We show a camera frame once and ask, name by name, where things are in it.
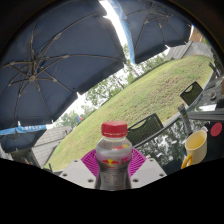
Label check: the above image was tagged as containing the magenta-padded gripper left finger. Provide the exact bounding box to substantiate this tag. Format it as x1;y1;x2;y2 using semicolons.
59;148;98;190

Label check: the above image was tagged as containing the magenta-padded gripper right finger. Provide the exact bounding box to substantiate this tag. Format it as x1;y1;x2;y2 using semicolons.
129;148;168;190

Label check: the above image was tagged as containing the clear red-capped drink bottle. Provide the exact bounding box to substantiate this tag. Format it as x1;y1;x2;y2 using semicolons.
94;120;134;191

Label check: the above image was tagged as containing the black mesh patio chair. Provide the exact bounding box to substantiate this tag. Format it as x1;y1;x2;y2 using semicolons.
127;113;165;147
179;81;204;107

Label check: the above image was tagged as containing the grey squeeze tube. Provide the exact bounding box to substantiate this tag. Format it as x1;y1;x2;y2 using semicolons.
177;103;193;135

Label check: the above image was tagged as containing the blue umbrella with white print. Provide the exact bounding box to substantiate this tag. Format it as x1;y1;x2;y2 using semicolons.
0;123;48;153

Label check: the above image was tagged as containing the flat round red coaster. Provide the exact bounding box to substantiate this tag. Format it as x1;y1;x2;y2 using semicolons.
209;122;223;137

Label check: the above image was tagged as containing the large navy patio umbrella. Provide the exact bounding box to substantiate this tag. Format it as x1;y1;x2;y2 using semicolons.
114;0;194;65
0;0;127;130

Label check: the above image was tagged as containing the cream cup with yellow handle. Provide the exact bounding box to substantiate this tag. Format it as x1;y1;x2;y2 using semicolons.
180;129;208;169

